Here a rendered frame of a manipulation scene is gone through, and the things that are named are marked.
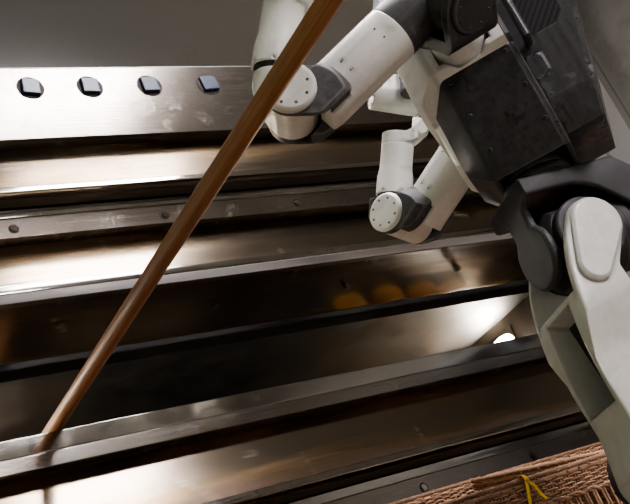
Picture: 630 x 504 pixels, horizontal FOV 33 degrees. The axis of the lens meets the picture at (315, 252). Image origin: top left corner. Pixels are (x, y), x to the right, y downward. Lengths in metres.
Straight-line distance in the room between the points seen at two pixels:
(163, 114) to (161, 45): 1.80
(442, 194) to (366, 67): 0.52
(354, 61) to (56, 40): 2.84
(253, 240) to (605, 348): 1.24
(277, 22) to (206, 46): 3.02
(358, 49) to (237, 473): 1.04
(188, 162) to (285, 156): 0.28
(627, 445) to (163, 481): 1.01
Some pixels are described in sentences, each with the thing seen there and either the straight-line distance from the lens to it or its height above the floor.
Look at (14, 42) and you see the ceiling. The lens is 4.29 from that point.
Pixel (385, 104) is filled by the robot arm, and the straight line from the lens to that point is 2.17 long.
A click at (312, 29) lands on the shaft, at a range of 1.30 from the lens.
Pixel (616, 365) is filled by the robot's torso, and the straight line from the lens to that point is 1.59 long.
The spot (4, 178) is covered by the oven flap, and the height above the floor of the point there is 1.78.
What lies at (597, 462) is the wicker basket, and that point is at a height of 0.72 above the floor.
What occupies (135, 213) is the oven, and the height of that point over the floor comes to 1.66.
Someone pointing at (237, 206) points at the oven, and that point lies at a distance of 2.65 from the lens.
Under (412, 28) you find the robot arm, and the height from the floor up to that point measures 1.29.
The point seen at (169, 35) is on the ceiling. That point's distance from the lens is 4.50.
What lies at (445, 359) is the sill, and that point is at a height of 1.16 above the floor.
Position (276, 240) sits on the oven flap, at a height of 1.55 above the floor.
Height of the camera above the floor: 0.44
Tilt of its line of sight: 23 degrees up
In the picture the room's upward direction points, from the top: 24 degrees counter-clockwise
